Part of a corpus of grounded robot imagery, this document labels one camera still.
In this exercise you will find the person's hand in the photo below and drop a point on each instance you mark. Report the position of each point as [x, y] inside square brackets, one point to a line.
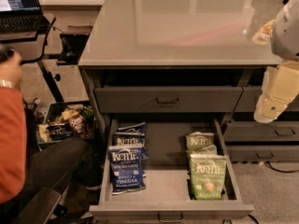
[10, 70]

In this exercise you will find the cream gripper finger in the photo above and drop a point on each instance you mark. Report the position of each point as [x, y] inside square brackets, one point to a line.
[268, 110]
[263, 35]

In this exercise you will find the rear green Kettle chip bag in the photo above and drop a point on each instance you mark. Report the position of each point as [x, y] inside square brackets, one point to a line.
[199, 140]

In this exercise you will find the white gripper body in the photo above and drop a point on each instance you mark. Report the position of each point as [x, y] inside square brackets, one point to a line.
[287, 36]

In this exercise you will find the grey counter cabinet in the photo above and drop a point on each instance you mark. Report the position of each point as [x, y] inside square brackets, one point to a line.
[154, 43]

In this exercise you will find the rear blue Kettle chip bag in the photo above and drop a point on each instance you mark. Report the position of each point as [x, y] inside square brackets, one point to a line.
[139, 128]

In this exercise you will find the person's dark trouser leg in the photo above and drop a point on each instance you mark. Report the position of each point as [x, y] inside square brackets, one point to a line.
[54, 168]

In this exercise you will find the black chair armrest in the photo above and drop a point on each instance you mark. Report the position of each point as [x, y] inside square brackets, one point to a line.
[40, 208]

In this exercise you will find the black laptop stand desk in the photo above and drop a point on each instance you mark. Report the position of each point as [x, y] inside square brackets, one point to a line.
[74, 40]

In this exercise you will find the grey right side drawers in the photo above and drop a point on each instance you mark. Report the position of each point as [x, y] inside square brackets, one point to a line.
[247, 140]

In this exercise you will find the black laptop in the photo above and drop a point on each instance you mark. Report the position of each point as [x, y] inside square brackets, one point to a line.
[19, 16]

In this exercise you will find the front green Kettle chip bag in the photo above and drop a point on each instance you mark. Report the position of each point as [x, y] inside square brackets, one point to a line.
[207, 176]

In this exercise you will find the green bin of snacks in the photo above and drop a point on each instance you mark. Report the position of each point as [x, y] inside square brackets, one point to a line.
[66, 120]

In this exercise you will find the front blue Kettle chip bag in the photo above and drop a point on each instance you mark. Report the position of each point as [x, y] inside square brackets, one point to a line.
[126, 167]

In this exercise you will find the blue kettle chip bag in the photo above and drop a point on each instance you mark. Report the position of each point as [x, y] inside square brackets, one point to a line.
[130, 139]
[126, 167]
[139, 128]

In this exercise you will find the middle green Kettle chip bag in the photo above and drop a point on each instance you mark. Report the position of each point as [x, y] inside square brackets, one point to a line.
[209, 150]

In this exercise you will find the green kettle chip bag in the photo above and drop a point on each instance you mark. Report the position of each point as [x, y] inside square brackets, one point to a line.
[207, 176]
[199, 140]
[209, 150]

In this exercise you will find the open grey middle drawer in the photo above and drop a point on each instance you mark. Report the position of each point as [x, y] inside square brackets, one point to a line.
[167, 196]

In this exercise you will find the middle blue Kettle chip bag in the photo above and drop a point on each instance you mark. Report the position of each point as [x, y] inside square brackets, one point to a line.
[130, 139]

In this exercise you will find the grey top drawer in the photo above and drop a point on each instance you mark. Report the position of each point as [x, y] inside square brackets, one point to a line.
[167, 99]

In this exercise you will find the orange sleeved forearm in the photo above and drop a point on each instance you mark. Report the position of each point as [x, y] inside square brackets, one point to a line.
[13, 136]

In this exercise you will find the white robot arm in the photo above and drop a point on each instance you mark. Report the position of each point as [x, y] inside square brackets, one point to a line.
[285, 34]

